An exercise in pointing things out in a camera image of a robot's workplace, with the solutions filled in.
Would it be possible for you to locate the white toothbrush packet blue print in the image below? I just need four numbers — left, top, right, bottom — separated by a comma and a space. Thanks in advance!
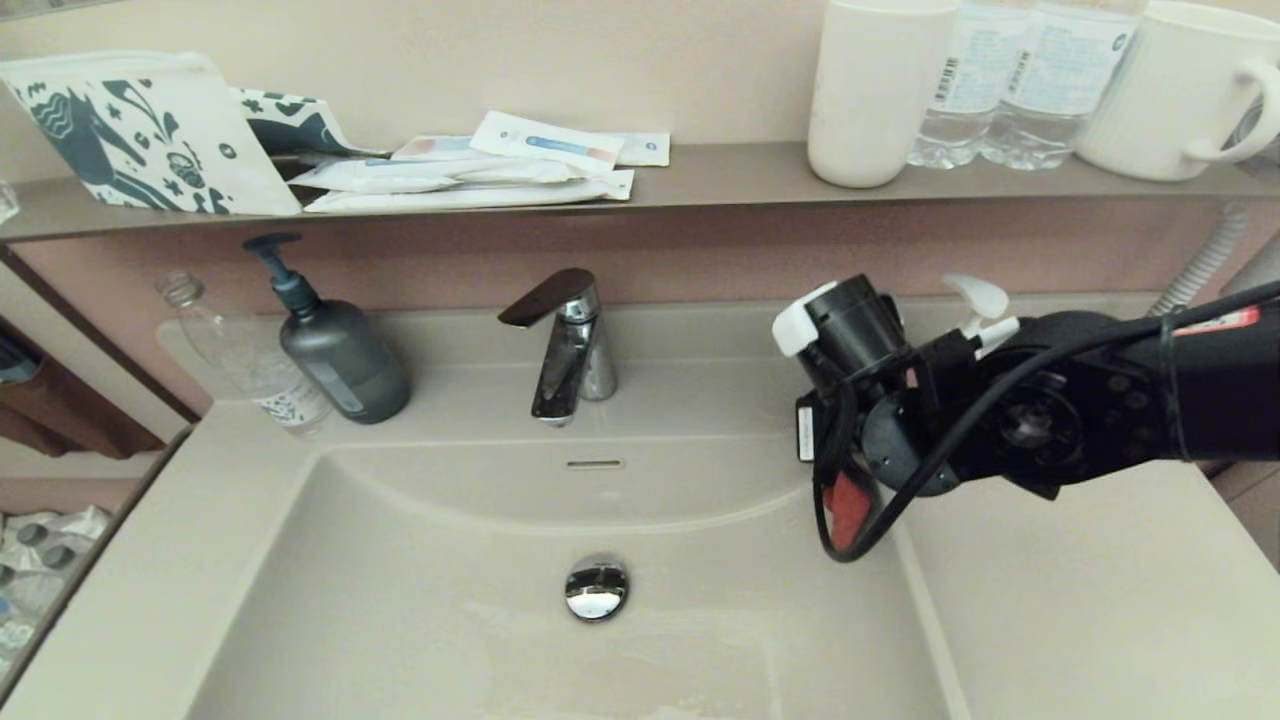
469, 110, 625, 176

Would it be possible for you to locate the chrome faucet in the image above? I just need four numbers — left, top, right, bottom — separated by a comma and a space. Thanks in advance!
498, 268, 618, 429

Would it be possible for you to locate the white hair dryer handset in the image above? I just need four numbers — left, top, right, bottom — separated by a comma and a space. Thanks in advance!
1222, 235, 1280, 298

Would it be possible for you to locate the small white sachet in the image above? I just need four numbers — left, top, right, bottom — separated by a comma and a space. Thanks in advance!
602, 131, 671, 167

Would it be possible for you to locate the chrome drain stopper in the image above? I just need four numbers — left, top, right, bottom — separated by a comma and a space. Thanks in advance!
564, 555, 630, 623

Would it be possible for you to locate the small white patterned pouch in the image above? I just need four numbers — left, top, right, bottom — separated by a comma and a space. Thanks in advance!
230, 88, 388, 161

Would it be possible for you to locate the dark grey pump bottle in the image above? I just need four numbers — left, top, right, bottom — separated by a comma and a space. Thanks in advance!
242, 233, 413, 425

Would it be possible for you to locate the beige sink basin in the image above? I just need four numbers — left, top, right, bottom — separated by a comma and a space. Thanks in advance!
185, 432, 969, 720

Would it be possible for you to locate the white tumbler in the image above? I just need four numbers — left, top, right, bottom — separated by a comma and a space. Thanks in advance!
807, 0, 961, 189

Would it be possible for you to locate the shrink-wrapped water bottle pack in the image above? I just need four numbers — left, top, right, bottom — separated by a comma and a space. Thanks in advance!
0, 505, 116, 666

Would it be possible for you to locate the brown wall shelf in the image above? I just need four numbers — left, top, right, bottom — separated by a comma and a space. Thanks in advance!
0, 142, 1280, 246

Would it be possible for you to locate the white ribbed mug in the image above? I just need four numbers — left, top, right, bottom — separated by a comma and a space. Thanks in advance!
1075, 0, 1280, 183

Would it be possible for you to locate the clear labelled water bottle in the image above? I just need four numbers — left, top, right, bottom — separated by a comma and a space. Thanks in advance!
908, 0, 1033, 170
980, 0, 1143, 171

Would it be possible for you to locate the pink soap pump bottle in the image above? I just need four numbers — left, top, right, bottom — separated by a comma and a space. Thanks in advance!
942, 273, 1021, 351

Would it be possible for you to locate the empty clear plastic bottle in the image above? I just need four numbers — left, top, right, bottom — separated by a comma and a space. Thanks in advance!
155, 272, 336, 439

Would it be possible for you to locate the pale pink sachet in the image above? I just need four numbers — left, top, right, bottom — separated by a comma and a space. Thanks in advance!
390, 135, 483, 163

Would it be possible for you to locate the long white sachet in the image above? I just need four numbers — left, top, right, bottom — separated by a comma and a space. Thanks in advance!
287, 155, 584, 194
302, 170, 636, 215

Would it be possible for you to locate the large white patterned pouch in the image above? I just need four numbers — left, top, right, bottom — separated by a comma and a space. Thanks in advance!
0, 52, 303, 218

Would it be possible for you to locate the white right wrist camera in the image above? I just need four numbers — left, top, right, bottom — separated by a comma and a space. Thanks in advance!
771, 281, 839, 359

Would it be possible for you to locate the white coiled cord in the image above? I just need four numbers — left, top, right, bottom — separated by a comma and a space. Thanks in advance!
1148, 205, 1251, 319

